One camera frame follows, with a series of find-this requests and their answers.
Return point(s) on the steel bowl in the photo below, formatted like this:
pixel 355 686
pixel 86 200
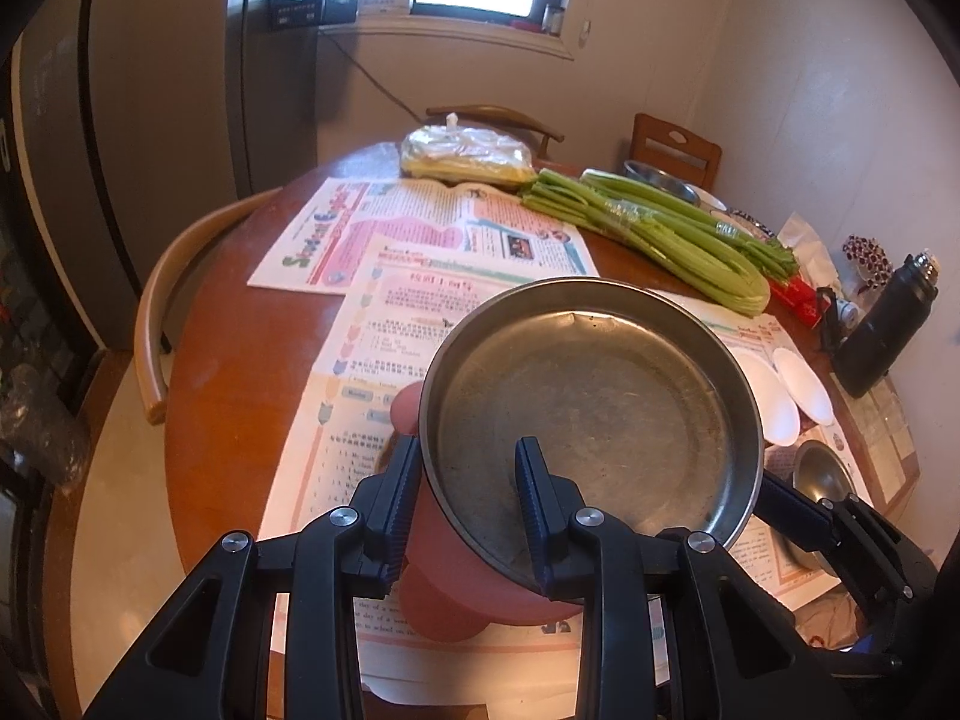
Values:
pixel 821 472

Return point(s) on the orange crab-shaped plate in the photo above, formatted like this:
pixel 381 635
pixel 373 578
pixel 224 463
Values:
pixel 450 585

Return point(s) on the black thermos bottle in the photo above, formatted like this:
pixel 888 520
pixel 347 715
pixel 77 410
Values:
pixel 877 330

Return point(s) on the red tissue packet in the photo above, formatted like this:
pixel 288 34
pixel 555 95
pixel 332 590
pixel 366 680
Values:
pixel 799 300

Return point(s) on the large colourful newspaper sheet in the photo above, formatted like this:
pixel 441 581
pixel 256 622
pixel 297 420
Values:
pixel 360 390

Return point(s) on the light curved-back chair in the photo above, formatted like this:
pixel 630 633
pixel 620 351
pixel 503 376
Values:
pixel 154 330

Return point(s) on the dark cabinet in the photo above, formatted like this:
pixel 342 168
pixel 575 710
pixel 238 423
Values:
pixel 37 277

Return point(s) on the dark curved-back chair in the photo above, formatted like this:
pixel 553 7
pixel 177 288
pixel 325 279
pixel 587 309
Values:
pixel 487 116

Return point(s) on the red white patterned cloth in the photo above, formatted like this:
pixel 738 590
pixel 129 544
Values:
pixel 866 262

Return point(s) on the small red paper bowl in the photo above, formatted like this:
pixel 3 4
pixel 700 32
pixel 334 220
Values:
pixel 806 386

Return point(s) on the square-backed wooden chair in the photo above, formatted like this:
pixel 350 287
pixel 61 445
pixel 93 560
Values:
pixel 675 154

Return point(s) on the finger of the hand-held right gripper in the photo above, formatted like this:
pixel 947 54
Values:
pixel 787 506

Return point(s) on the shallow steel basin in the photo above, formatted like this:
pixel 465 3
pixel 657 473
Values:
pixel 660 180

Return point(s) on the pink header newspaper sheet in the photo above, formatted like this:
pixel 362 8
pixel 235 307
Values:
pixel 420 217

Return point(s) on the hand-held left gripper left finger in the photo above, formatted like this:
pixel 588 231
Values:
pixel 394 510

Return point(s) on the large red paper bowl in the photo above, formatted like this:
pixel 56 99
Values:
pixel 765 397

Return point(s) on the patterned bowl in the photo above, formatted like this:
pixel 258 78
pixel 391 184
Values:
pixel 750 225

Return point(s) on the green celery bunch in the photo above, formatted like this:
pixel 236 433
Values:
pixel 720 229
pixel 675 255

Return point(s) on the small white bottle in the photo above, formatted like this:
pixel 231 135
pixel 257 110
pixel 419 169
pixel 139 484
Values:
pixel 850 310

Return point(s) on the steel plate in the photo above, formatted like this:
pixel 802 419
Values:
pixel 600 405

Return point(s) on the white flat box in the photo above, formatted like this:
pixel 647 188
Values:
pixel 384 4

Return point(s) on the plastic bag of yellow noodles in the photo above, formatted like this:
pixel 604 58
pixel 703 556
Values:
pixel 465 154

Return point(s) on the grey refrigerator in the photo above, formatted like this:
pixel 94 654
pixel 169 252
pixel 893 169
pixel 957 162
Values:
pixel 150 127

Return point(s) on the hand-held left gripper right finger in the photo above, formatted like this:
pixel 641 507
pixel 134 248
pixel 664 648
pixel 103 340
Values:
pixel 536 510

